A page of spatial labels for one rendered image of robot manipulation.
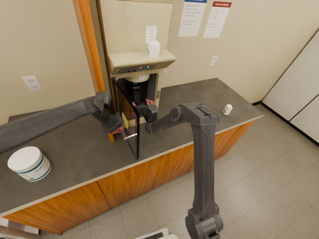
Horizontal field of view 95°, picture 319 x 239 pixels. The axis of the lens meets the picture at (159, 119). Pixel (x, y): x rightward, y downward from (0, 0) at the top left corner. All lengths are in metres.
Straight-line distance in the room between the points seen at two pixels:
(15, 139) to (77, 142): 0.73
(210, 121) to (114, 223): 1.59
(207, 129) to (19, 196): 0.97
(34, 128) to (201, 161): 0.44
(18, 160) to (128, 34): 0.81
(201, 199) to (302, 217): 2.16
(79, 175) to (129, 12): 0.87
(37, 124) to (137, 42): 0.56
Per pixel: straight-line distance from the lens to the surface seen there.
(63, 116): 0.51
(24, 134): 0.45
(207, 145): 0.45
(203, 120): 0.42
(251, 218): 2.23
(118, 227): 1.84
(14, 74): 1.35
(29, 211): 1.24
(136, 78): 0.93
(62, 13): 1.18
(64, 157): 1.10
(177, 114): 0.48
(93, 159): 1.04
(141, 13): 0.79
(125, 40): 0.79
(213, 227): 0.61
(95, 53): 0.69
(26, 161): 0.99
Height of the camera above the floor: 1.82
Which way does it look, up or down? 46 degrees down
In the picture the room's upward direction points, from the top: 9 degrees clockwise
